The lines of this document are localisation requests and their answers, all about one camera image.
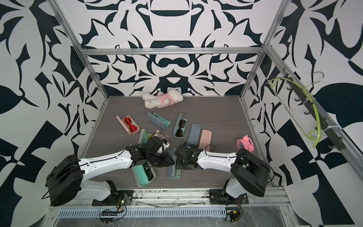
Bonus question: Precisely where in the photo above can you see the grey case black sunglasses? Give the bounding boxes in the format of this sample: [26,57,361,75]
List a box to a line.
[173,113,188,139]

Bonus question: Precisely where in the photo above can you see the white pink plush toy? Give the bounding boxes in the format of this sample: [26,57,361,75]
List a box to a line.
[142,89,183,109]

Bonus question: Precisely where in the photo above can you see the pink case red glasses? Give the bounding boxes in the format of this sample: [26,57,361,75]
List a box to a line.
[116,115,140,135]

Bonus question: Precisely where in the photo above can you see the black connector with cables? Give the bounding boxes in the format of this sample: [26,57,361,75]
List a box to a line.
[99,209,119,218]

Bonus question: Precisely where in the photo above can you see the pink case thin glasses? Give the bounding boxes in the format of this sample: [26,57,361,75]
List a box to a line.
[199,130,212,151]

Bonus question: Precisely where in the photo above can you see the black wall hook rack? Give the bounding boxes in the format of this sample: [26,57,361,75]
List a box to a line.
[284,71,346,151]

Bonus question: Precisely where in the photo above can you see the pink alarm clock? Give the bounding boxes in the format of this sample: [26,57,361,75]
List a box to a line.
[236,135,255,153]

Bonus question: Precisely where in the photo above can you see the small black electronics box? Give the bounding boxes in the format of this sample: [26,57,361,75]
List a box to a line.
[226,210,243,223]

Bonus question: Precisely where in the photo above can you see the teal case yellow glasses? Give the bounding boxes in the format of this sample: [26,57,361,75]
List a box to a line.
[139,129,152,144]

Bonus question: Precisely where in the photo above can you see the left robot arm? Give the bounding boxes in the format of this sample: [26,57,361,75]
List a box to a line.
[42,136,175,207]

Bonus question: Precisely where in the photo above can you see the pink case purple glasses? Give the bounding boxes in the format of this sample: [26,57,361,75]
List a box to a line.
[154,130,170,146]

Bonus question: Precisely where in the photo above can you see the grey case white glasses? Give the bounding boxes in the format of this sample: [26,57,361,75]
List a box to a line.
[187,123,201,147]

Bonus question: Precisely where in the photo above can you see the empty grey teal case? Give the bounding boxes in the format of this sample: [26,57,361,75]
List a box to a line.
[147,112,171,129]

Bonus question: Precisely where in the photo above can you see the green clothes hanger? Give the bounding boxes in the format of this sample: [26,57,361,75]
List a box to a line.
[268,77,316,143]

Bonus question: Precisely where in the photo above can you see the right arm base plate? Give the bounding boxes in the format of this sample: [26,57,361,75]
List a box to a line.
[209,189,249,205]

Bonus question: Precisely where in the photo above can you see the teal case black sunglasses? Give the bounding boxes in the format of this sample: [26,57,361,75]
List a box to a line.
[132,166,157,187]

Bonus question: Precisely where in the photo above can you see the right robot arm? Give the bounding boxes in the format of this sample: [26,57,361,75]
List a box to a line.
[174,145,271,199]

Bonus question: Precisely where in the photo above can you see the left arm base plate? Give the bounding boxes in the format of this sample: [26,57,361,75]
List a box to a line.
[92,190,134,207]

